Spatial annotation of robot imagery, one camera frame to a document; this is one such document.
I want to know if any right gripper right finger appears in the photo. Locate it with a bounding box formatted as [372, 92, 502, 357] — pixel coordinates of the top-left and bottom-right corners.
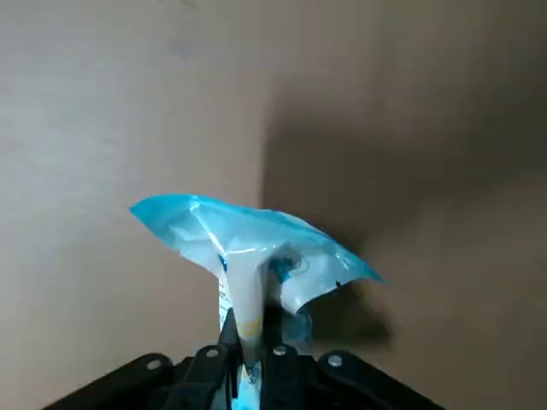
[259, 298, 445, 410]

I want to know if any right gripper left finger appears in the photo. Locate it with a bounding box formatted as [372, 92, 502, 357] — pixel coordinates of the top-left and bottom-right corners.
[42, 307, 240, 410]

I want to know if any blue white cotton swab bag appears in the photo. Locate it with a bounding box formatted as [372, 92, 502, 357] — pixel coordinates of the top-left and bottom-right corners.
[127, 193, 388, 410]

